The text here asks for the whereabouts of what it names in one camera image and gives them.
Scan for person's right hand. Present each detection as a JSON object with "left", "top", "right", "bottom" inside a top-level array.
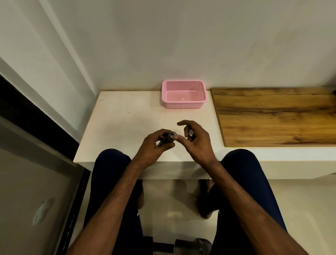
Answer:
[{"left": 176, "top": 120, "right": 218, "bottom": 169}]

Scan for person's left hand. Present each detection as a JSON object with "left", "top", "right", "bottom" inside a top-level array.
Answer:
[{"left": 132, "top": 128, "right": 176, "bottom": 169}]

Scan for dark metal cylinder body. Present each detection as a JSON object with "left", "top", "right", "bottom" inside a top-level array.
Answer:
[{"left": 156, "top": 131, "right": 177, "bottom": 147}]

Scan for person's left forearm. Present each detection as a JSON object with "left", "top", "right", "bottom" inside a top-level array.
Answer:
[{"left": 66, "top": 159, "right": 148, "bottom": 255}]

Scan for person's right forearm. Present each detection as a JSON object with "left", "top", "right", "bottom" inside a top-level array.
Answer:
[{"left": 202, "top": 159, "right": 311, "bottom": 255}]

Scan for pink plastic mesh basket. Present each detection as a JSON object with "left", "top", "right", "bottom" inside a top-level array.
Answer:
[{"left": 161, "top": 80, "right": 208, "bottom": 109}]

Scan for person's left leg blue trousers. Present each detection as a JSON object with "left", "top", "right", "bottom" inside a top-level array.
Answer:
[{"left": 83, "top": 148, "right": 144, "bottom": 255}]

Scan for person's leg blue trousers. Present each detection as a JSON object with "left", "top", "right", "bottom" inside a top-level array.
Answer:
[
  {"left": 83, "top": 148, "right": 144, "bottom": 255},
  {"left": 209, "top": 149, "right": 288, "bottom": 255}
]

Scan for person's right foot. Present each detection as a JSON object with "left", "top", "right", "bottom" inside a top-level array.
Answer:
[{"left": 197, "top": 179, "right": 220, "bottom": 220}]

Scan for person's right leg blue trousers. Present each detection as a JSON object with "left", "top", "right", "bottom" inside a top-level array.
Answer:
[{"left": 209, "top": 149, "right": 288, "bottom": 255}]

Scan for brown wooden board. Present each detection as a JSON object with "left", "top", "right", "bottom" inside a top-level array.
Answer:
[{"left": 211, "top": 87, "right": 336, "bottom": 147}]

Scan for black chair base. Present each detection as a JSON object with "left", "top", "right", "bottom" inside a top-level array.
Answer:
[{"left": 143, "top": 236, "right": 175, "bottom": 255}]

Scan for grey chair caster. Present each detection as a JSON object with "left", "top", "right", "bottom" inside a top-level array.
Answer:
[{"left": 174, "top": 237, "right": 213, "bottom": 253}]

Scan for black door frame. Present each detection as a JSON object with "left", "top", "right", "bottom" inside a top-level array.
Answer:
[{"left": 0, "top": 74, "right": 91, "bottom": 255}]

